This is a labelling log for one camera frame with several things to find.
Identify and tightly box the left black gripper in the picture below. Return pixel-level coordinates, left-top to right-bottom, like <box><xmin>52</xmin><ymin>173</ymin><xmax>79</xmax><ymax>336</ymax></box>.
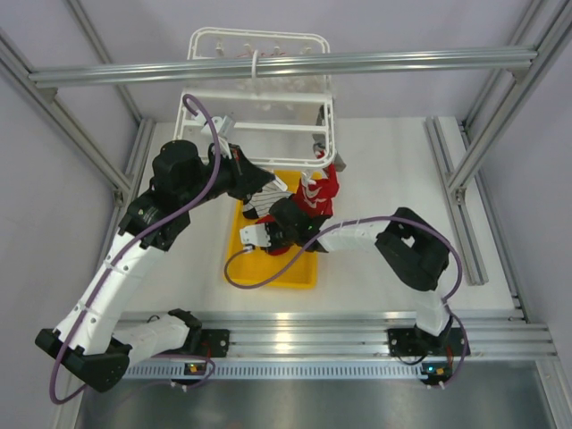
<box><xmin>180</xmin><ymin>141</ymin><xmax>273</xmax><ymax>209</ymax></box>

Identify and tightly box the striped black white sock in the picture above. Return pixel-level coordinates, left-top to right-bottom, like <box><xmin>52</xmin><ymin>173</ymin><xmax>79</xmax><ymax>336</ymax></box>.
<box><xmin>242</xmin><ymin>182</ymin><xmax>291</xmax><ymax>220</ymax></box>

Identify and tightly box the white hanger clip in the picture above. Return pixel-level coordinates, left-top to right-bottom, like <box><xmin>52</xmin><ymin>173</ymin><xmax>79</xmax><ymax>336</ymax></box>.
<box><xmin>270</xmin><ymin>175</ymin><xmax>288</xmax><ymax>192</ymax></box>

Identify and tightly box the white plastic clip hanger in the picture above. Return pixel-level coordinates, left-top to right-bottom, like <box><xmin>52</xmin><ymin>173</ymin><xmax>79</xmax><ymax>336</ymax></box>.
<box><xmin>183</xmin><ymin>27</ymin><xmax>338</xmax><ymax>171</ymax></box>

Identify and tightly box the red sock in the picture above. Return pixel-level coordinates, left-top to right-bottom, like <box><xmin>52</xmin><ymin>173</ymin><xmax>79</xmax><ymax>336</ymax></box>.
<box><xmin>256</xmin><ymin>215</ymin><xmax>311</xmax><ymax>257</ymax></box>

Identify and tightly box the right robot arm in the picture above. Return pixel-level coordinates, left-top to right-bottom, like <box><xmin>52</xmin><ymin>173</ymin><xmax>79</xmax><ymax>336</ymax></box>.
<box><xmin>263</xmin><ymin>198</ymin><xmax>470</xmax><ymax>365</ymax></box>

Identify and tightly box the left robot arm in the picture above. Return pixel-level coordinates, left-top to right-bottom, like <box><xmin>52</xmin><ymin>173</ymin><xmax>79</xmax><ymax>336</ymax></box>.
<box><xmin>35</xmin><ymin>140</ymin><xmax>275</xmax><ymax>392</ymax></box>

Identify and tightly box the red sock clipped on hanger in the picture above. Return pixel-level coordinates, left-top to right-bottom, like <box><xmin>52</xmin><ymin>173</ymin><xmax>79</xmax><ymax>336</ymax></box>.
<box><xmin>291</xmin><ymin>164</ymin><xmax>340</xmax><ymax>218</ymax></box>

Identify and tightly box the grey sock on hanger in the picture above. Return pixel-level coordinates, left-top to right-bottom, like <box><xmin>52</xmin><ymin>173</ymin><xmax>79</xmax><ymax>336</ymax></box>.
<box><xmin>312</xmin><ymin>105</ymin><xmax>347</xmax><ymax>172</ymax></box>

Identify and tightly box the yellow plastic tray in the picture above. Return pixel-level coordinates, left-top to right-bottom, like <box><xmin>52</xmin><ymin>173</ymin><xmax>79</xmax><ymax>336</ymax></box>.
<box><xmin>223</xmin><ymin>171</ymin><xmax>318</xmax><ymax>290</ymax></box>

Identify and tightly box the aluminium top crossbar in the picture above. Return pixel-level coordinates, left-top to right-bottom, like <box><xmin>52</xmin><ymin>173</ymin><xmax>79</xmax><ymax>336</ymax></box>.
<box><xmin>29</xmin><ymin>46</ymin><xmax>538</xmax><ymax>88</ymax></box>

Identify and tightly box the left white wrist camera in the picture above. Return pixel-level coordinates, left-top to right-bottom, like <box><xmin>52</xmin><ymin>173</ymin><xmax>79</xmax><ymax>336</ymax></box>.
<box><xmin>200</xmin><ymin>115</ymin><xmax>236</xmax><ymax>141</ymax></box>

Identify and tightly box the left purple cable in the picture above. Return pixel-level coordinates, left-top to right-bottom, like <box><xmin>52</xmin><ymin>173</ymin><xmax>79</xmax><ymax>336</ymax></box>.
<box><xmin>47</xmin><ymin>92</ymin><xmax>224</xmax><ymax>406</ymax></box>

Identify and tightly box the purple cable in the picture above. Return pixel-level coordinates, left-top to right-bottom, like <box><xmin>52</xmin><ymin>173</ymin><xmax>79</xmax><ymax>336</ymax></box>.
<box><xmin>223</xmin><ymin>215</ymin><xmax>470</xmax><ymax>390</ymax></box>
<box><xmin>47</xmin><ymin>92</ymin><xmax>224</xmax><ymax>406</ymax></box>

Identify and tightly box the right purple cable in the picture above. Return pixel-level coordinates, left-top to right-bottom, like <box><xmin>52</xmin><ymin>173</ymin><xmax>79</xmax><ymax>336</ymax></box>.
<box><xmin>223</xmin><ymin>215</ymin><xmax>470</xmax><ymax>390</ymax></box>

